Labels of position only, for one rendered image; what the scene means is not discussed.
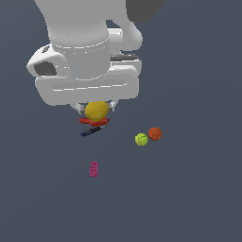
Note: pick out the pink toy brick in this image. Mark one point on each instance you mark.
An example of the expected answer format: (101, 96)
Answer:
(94, 169)

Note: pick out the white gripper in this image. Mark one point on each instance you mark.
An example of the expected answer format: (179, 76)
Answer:
(88, 86)

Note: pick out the red flat object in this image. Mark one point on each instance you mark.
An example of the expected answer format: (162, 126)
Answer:
(87, 121)

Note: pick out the yellow-green tennis ball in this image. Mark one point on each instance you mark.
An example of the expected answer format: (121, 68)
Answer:
(141, 139)

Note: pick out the orange fruit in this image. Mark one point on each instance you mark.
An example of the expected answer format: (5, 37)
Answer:
(155, 134)

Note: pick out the yellow ball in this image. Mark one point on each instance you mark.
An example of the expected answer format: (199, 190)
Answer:
(96, 111)

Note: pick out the blue marker pen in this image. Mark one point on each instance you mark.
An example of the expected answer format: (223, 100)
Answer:
(89, 131)

